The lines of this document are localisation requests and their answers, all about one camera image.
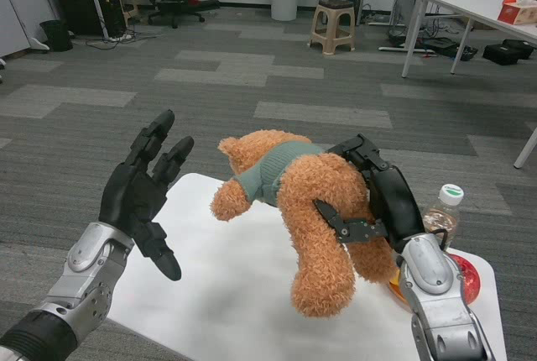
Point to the white rolling partition panel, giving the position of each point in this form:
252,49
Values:
12,8

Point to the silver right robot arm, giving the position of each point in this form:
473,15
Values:
436,285

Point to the white power strip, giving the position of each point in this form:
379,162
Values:
119,36

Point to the beige plastic stool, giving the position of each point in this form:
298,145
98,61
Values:
333,6

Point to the clear water bottle white cap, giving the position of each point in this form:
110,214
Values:
444,214

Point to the flat black case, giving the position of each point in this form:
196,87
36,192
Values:
442,47

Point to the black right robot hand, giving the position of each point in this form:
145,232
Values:
394,201

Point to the black trash bin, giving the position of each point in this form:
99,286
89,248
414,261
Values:
56,35

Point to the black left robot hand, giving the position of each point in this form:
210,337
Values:
130,197

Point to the black cabinet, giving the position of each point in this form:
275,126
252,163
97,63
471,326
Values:
75,4

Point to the large white table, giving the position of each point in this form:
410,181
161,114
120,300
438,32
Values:
461,4

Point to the brown toy bear green shirt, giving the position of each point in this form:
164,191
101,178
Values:
319,193

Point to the black bag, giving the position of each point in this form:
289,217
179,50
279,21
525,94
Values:
503,53

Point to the red orange tissue box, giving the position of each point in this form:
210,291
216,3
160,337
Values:
518,14

